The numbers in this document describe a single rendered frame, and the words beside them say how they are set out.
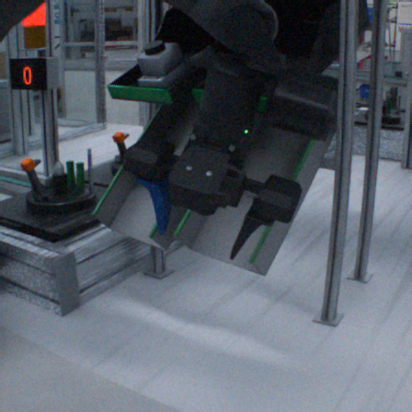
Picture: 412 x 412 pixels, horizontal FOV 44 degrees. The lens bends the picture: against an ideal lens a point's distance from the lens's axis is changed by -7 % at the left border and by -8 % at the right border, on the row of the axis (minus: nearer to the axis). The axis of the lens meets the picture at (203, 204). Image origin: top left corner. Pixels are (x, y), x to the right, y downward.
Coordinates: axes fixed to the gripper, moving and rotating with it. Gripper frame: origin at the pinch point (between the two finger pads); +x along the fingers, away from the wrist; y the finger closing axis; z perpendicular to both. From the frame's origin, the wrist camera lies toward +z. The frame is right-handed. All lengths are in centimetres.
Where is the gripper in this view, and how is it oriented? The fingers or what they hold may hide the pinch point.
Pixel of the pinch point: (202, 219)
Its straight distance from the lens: 60.4
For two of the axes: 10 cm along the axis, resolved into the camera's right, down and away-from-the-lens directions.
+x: -2.0, 8.7, 4.4
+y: 9.3, 3.1, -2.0
